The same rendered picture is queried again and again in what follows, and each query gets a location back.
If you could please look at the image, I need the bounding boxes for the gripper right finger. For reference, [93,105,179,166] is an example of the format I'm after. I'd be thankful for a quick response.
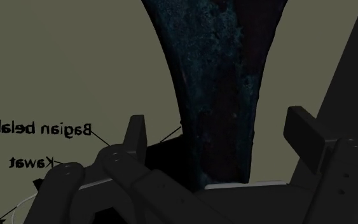
[283,106,358,224]

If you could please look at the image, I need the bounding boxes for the olive sheet with labelled diagram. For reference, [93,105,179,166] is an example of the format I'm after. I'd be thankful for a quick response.
[0,0,358,224]

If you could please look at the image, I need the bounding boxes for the dark blue-green flared vase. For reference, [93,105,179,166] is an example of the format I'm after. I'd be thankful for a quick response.
[141,0,289,192]

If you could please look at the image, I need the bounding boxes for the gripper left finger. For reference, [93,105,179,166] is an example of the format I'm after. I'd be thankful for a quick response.
[24,115,229,224]

